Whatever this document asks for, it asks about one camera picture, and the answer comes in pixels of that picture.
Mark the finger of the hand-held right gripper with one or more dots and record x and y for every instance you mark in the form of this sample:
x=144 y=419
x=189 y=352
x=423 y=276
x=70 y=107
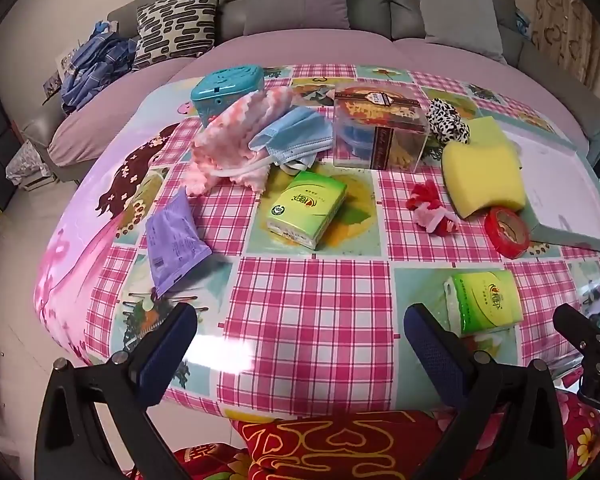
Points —
x=580 y=330

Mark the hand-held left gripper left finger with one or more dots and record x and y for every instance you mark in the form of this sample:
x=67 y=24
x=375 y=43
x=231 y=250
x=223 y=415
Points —
x=167 y=350

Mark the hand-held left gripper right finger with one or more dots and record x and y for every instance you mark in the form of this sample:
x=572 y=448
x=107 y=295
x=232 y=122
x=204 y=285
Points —
x=432 y=355

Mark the green tissue packet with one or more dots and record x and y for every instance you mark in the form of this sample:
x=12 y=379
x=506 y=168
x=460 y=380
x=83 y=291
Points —
x=485 y=300
x=305 y=205

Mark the purple wipes packet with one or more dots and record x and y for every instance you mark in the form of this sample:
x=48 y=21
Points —
x=172 y=245

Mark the yellow sponge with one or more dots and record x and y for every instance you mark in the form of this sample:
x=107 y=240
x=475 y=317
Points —
x=480 y=175

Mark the pink fluffy cloth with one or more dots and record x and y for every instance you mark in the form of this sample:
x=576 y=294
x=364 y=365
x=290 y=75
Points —
x=225 y=145

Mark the black and white scrunchie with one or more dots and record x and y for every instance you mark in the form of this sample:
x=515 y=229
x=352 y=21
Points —
x=445 y=122

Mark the blue face mask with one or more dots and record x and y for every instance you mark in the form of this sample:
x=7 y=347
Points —
x=290 y=135

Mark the red tape roll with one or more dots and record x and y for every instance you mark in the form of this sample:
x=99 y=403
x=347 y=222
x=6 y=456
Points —
x=491 y=232

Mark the pink checked tablecloth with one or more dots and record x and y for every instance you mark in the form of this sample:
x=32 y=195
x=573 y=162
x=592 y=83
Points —
x=305 y=310

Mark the red floral cushion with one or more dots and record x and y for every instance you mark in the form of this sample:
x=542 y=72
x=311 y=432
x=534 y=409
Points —
x=330 y=445

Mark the clear box with brown label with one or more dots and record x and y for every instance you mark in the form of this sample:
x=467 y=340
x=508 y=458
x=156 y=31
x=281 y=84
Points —
x=375 y=130

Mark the teal plastic box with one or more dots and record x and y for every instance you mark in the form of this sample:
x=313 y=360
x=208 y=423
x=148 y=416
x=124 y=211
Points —
x=225 y=85

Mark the gold patterned curtain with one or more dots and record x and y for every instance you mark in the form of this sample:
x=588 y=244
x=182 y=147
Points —
x=565 y=25

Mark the small blue bundle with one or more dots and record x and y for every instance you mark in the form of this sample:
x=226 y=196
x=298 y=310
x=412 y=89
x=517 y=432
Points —
x=522 y=25

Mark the blue checked clothes pile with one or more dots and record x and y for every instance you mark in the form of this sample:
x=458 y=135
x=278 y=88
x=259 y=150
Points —
x=95 y=65

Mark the grey sofa with pink cover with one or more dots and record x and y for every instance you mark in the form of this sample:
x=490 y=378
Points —
x=230 y=55

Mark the light grey pillow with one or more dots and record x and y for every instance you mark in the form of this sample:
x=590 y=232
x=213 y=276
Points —
x=455 y=15

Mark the black patterned cream pillow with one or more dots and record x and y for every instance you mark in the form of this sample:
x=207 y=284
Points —
x=175 y=25

